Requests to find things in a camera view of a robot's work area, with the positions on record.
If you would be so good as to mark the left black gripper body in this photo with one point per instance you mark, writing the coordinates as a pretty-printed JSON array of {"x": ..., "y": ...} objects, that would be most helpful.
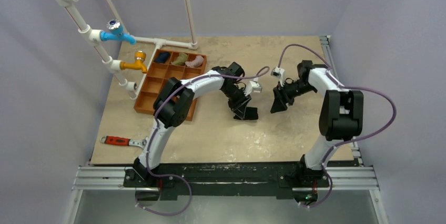
[{"x": 234, "y": 94}]

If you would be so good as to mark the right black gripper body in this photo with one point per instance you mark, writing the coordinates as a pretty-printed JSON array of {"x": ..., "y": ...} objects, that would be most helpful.
[{"x": 283, "y": 93}]

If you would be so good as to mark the black underwear white waistband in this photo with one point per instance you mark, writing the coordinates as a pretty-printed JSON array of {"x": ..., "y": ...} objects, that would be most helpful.
[{"x": 246, "y": 113}]

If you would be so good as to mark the orange compartment tray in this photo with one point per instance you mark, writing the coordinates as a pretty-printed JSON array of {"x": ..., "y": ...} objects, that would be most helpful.
[{"x": 158, "y": 75}]

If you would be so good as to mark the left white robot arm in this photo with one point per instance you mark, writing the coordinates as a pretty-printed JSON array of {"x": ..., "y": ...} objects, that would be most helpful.
[{"x": 175, "y": 99}]

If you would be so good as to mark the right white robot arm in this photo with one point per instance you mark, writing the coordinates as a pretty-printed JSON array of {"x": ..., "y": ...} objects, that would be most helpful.
[{"x": 341, "y": 116}]

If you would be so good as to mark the rolled pink underwear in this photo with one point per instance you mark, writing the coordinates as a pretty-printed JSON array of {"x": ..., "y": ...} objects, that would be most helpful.
[{"x": 196, "y": 62}]

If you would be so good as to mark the rolled olive green underwear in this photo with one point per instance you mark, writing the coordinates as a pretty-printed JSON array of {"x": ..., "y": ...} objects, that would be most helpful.
[{"x": 180, "y": 60}]

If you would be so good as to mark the rolled navy blue underwear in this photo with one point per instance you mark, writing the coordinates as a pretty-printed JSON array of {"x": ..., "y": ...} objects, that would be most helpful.
[{"x": 162, "y": 58}]

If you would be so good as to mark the orange plastic faucet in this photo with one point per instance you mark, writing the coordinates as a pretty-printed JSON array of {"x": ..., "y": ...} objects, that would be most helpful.
[{"x": 138, "y": 64}]

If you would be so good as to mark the blue plastic faucet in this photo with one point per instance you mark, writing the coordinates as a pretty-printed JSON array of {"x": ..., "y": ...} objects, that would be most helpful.
[{"x": 116, "y": 32}]

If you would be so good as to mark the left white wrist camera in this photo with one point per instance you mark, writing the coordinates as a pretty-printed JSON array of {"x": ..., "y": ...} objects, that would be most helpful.
[{"x": 252, "y": 87}]

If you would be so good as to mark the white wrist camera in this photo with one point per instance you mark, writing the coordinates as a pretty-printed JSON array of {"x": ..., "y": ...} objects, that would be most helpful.
[
  {"x": 252, "y": 87},
  {"x": 279, "y": 73}
]

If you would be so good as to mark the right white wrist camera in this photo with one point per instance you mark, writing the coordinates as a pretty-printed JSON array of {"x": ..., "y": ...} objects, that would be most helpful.
[{"x": 279, "y": 73}]

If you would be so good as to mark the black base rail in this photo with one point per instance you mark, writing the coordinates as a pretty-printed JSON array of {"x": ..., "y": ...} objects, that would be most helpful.
[{"x": 282, "y": 180}]

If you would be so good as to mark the aluminium frame rails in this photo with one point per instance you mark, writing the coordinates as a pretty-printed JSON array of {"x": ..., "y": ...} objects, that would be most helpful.
[{"x": 110, "y": 178}]

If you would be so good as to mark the red handled adjustable wrench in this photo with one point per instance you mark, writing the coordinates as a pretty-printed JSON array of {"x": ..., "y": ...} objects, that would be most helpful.
[{"x": 120, "y": 141}]

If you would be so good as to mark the white pvc pipe frame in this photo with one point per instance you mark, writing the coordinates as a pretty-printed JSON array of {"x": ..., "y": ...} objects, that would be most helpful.
[{"x": 91, "y": 36}]

